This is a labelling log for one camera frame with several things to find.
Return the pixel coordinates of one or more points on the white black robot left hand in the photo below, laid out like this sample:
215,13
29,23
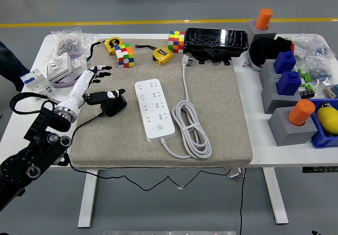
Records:
79,87

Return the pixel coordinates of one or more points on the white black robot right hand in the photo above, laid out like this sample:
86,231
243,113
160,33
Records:
317,233

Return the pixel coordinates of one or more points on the black power adapter plug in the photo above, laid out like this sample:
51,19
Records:
116,108

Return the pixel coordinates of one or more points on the white power strip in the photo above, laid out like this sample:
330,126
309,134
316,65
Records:
153,108

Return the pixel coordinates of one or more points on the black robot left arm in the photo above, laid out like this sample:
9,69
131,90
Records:
34,150

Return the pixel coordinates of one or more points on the purple tape roll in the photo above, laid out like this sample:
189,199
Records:
63,83

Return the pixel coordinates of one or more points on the clear bag of metal nuts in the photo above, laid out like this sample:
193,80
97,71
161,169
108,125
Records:
66,45

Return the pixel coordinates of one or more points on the white blue circuit breaker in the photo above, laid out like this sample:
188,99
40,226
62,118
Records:
31,80

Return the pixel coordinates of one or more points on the yellow tape measure round label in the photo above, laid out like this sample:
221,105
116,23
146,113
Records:
112,43

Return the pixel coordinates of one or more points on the colourful puzzle cube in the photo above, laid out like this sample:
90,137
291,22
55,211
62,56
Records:
125,56
175,42

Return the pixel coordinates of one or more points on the white table leg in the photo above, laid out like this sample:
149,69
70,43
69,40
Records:
276,192
87,200

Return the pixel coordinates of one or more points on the black table control panel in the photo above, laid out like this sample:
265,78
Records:
319,169

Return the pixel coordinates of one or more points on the person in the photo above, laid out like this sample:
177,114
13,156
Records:
10,66

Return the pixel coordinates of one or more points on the yellow tape measure square label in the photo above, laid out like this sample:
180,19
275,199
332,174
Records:
162,55

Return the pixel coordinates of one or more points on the blue plastic bin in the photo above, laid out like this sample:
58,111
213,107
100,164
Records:
323,141

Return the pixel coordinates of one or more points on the grey block with hole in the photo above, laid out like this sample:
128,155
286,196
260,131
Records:
266,71
272,97
252,31
285,132

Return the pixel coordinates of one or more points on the yellow lemon-shaped toy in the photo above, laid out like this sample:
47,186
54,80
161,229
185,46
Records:
328,118

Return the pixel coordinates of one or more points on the orange plastic cylinder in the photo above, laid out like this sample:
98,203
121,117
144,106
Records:
301,112
264,19

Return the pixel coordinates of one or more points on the grey-brown fabric mat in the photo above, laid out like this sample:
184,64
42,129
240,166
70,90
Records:
211,87

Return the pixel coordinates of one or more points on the black purple electronic module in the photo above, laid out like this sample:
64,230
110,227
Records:
307,93

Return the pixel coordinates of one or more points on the black cracked-screen device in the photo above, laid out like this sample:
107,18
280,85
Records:
211,38

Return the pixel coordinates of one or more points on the clear bag of small parts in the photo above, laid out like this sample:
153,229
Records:
331,91
309,45

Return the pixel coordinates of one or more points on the green plastic cylinder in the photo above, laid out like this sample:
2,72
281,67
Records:
306,77
300,72
303,85

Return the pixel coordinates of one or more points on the blue plastic block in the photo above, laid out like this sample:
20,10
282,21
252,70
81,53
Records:
284,62
289,84

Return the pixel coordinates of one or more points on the clear bag of blue parts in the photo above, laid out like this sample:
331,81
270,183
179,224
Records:
320,72

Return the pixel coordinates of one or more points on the white blue bowl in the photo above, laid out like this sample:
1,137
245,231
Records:
254,64

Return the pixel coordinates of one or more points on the black cloth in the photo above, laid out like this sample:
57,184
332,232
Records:
264,48

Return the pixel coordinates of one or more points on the white packaged switch panel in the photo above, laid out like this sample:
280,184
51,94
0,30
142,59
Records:
79,63

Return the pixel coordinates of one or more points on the white wall socket box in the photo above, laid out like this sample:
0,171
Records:
59,66

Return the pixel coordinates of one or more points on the metal bracket under table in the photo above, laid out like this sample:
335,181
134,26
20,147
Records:
233,173

